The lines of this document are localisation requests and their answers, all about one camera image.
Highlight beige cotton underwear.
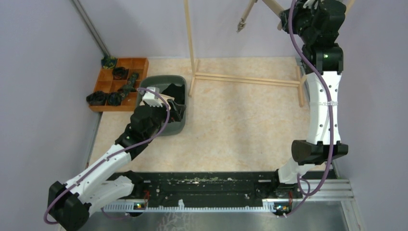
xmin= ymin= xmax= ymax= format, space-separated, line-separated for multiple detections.
xmin=158 ymin=94 xmax=174 ymax=109

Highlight beige clip hanger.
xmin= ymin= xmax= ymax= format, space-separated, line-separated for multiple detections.
xmin=262 ymin=0 xmax=285 ymax=31

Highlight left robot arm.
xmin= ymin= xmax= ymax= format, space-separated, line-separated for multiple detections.
xmin=43 ymin=99 xmax=187 ymax=231

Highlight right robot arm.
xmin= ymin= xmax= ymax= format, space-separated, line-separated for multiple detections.
xmin=271 ymin=0 xmax=348 ymax=198

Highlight black garment in bin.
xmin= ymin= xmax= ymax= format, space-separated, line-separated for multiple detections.
xmin=161 ymin=83 xmax=186 ymax=105

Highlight dark green plastic bin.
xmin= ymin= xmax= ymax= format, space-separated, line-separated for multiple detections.
xmin=136 ymin=75 xmax=188 ymax=137

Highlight orange compartment tray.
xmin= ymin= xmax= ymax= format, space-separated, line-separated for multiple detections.
xmin=89 ymin=57 xmax=149 ymax=112

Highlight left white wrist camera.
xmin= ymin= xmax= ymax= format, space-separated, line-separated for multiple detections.
xmin=140 ymin=87 xmax=163 ymax=107

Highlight wooden clothes rack frame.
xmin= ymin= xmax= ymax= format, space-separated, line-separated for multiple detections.
xmin=183 ymin=0 xmax=356 ymax=107

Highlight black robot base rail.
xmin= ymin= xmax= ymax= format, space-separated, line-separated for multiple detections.
xmin=123 ymin=171 xmax=302 ymax=208

